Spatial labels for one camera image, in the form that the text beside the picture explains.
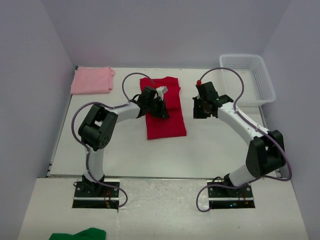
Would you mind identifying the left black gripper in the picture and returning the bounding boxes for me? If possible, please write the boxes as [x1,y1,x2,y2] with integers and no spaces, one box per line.
[146,97,169,119]

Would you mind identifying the red t shirt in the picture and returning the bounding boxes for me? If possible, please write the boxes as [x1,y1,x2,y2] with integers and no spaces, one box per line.
[139,76,188,141]

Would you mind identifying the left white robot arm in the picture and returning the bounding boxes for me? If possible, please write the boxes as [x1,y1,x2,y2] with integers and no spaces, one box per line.
[76,86,169,197]

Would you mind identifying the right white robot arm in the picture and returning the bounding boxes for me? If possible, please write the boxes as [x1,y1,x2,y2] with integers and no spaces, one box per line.
[193,80,286,197]

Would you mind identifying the white plastic basket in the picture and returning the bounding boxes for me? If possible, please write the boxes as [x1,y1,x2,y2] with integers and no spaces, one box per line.
[219,54,276,107]

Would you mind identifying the folded pink t shirt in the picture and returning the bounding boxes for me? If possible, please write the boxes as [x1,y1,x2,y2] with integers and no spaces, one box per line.
[70,66,116,95]

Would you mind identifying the green t shirt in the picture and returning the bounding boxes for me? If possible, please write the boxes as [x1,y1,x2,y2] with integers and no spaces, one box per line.
[49,227,107,240]

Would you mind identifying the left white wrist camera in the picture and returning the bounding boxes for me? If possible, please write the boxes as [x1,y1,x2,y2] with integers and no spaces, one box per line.
[156,86,168,96]

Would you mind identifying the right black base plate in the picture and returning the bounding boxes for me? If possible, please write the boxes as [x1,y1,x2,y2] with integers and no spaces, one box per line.
[207,177,256,210]

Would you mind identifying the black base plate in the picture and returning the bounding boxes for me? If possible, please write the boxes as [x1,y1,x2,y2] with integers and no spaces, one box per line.
[207,177,256,210]
[72,181,120,210]

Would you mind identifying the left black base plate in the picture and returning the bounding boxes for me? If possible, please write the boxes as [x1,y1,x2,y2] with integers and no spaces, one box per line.
[72,181,120,210]

